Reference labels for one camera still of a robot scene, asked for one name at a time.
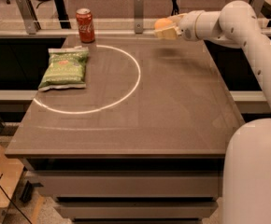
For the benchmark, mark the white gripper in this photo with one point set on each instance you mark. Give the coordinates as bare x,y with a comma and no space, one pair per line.
187,25

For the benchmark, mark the orange fruit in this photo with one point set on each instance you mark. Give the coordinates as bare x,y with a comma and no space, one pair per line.
161,23

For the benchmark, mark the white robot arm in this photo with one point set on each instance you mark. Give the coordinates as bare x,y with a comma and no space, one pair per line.
246,187

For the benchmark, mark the green jalapeno chip bag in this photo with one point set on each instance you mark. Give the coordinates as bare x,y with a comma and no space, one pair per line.
66,69

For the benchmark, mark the red cola can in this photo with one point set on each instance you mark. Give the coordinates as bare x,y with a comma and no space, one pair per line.
84,19

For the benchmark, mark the upper grey drawer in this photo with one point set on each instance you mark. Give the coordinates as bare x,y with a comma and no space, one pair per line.
127,185

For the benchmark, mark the grey drawer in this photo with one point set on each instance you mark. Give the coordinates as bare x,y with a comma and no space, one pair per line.
136,210
127,185

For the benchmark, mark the lower grey drawer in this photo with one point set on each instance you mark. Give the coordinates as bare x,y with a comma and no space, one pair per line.
136,210

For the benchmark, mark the cardboard box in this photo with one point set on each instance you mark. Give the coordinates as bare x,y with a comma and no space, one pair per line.
0,178

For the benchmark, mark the middle metal rail bracket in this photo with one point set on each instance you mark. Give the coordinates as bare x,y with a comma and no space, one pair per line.
138,16

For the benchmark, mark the metal rail bracket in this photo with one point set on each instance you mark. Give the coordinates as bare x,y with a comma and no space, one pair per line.
138,16
257,6
29,17

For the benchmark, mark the right metal rail bracket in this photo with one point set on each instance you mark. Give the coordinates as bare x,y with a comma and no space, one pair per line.
257,6

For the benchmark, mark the left metal rail bracket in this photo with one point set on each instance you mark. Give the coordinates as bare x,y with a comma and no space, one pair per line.
29,17

